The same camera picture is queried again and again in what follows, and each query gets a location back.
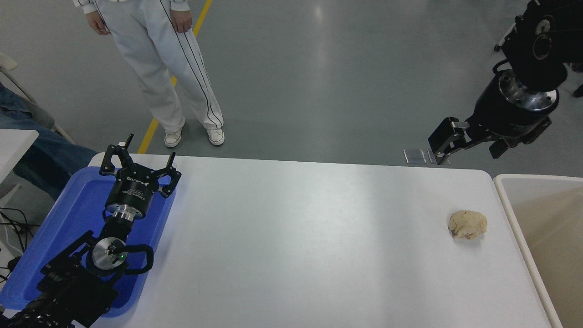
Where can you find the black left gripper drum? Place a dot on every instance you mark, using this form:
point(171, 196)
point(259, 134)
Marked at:
point(132, 189)

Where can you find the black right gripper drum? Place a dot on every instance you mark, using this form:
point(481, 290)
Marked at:
point(505, 118)

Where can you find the tan paper ball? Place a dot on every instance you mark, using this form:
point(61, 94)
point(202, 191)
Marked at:
point(468, 224)

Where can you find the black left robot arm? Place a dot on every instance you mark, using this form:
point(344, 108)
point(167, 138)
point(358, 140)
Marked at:
point(68, 282)

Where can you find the person's right hand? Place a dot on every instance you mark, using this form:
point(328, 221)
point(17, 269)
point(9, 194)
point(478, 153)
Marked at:
point(98, 23)

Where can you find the person's left hand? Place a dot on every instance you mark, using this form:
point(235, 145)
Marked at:
point(181, 20)

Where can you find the metal floor plate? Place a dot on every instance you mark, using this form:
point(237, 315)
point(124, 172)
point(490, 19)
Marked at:
point(446, 159)
point(415, 156)

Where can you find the person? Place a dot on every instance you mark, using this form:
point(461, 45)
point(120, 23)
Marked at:
point(45, 155)
point(155, 59)

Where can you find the blue plastic tray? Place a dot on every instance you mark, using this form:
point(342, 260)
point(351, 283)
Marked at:
point(68, 214)

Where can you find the small white table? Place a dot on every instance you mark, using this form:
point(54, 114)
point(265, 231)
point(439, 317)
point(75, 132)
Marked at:
point(13, 146)

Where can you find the large pale bin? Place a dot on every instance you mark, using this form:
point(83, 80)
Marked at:
point(546, 291)

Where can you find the white frame chair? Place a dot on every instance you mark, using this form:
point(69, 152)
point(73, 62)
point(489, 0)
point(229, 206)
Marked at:
point(38, 116)

